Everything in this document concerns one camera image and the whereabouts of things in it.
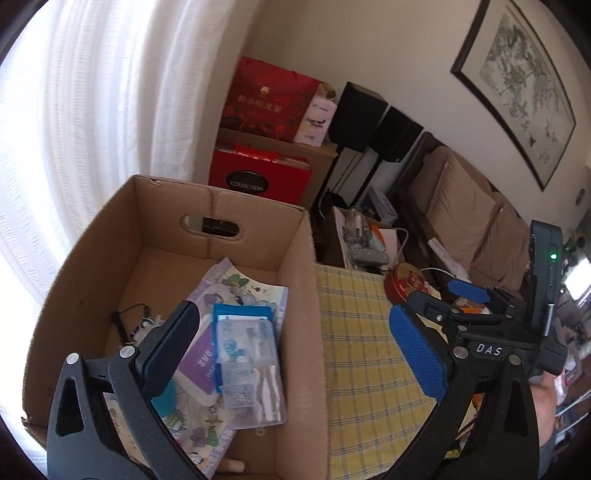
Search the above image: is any white power strip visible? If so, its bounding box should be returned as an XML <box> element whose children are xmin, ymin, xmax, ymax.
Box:
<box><xmin>427</xmin><ymin>237</ymin><xmax>474</xmax><ymax>282</ymax></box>

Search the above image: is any brown sofa cushion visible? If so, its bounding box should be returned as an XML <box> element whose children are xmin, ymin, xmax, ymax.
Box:
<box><xmin>409</xmin><ymin>148</ymin><xmax>502</xmax><ymax>273</ymax></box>
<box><xmin>471</xmin><ymin>194</ymin><xmax>532</xmax><ymax>291</ymax></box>

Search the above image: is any tall red gift bag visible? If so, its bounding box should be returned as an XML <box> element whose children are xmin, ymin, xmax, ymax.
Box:
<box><xmin>219</xmin><ymin>56</ymin><xmax>322</xmax><ymax>144</ymax></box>

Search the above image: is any patterned wet wipes pack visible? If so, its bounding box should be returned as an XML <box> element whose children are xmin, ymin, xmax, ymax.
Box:
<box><xmin>104</xmin><ymin>257</ymin><xmax>289</xmax><ymax>480</ymax></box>

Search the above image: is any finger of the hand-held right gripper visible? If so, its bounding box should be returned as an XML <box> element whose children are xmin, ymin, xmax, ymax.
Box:
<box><xmin>449</xmin><ymin>278</ymin><xmax>529</xmax><ymax>319</ymax></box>
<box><xmin>405</xmin><ymin>290</ymin><xmax>490</xmax><ymax>346</ymax></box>

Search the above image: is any orange storage box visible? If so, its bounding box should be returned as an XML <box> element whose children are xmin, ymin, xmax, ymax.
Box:
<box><xmin>457</xmin><ymin>298</ymin><xmax>492</xmax><ymax>315</ymax></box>

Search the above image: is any brown sofa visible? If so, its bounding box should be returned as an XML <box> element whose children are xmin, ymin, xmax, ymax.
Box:
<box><xmin>397</xmin><ymin>131</ymin><xmax>555</xmax><ymax>301</ymax></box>

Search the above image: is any pink tissue pack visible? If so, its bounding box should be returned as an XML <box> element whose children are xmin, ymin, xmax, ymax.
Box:
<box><xmin>293</xmin><ymin>95</ymin><xmax>338</xmax><ymax>147</ymax></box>

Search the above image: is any yellow plaid tablecloth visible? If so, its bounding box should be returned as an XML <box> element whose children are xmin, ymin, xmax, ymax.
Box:
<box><xmin>314</xmin><ymin>263</ymin><xmax>467</xmax><ymax>480</ymax></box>

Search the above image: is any red round tin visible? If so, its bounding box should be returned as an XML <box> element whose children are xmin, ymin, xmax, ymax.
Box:
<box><xmin>383</xmin><ymin>262</ymin><xmax>437</xmax><ymax>303</ymax></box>

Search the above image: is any person's right forearm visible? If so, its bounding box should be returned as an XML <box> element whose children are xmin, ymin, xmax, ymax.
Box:
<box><xmin>529</xmin><ymin>371</ymin><xmax>559</xmax><ymax>462</ymax></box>

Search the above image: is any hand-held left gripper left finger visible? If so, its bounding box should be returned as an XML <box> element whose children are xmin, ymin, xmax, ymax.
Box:
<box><xmin>46</xmin><ymin>300</ymin><xmax>201</xmax><ymax>480</ymax></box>

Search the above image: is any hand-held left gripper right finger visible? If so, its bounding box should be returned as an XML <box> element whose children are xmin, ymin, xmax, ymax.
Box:
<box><xmin>383</xmin><ymin>302</ymin><xmax>543</xmax><ymax>480</ymax></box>

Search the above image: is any white curtain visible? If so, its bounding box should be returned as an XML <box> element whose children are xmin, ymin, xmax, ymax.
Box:
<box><xmin>0</xmin><ymin>0</ymin><xmax>252</xmax><ymax>333</ymax></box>

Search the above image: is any black lanyard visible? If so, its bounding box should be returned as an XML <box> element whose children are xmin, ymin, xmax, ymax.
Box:
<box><xmin>112</xmin><ymin>304</ymin><xmax>155</xmax><ymax>344</ymax></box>

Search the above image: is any framed ink painting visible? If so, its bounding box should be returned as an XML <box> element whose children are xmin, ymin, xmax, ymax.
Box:
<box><xmin>450</xmin><ymin>0</ymin><xmax>578</xmax><ymax>191</ymax></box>

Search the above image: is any black speaker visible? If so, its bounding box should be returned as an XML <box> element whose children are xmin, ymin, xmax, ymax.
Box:
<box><xmin>372</xmin><ymin>105</ymin><xmax>424</xmax><ymax>163</ymax></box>
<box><xmin>329</xmin><ymin>82</ymin><xmax>387</xmax><ymax>152</ymax></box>

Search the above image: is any large closed cardboard box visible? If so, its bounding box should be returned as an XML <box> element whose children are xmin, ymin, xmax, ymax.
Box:
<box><xmin>217</xmin><ymin>127</ymin><xmax>340</xmax><ymax>208</ymax></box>

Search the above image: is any blue collapsible funnel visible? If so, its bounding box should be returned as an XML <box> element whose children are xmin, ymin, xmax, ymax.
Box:
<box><xmin>150</xmin><ymin>376</ymin><xmax>178</xmax><ymax>418</ymax></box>

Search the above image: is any clear plastic bag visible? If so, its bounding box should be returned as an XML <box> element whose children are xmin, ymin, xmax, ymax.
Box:
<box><xmin>215</xmin><ymin>316</ymin><xmax>286</xmax><ymax>428</ymax></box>

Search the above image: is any cluttered cardboard box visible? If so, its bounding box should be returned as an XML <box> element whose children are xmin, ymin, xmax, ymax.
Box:
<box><xmin>321</xmin><ymin>205</ymin><xmax>407</xmax><ymax>273</ymax></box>

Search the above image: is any red chocolate gift bag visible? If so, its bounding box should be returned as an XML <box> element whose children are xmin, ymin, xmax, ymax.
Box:
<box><xmin>208</xmin><ymin>143</ymin><xmax>313</xmax><ymax>204</ymax></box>

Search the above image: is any blue printed packet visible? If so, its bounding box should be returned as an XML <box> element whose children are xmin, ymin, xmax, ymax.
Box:
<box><xmin>211</xmin><ymin>302</ymin><xmax>274</xmax><ymax>324</ymax></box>

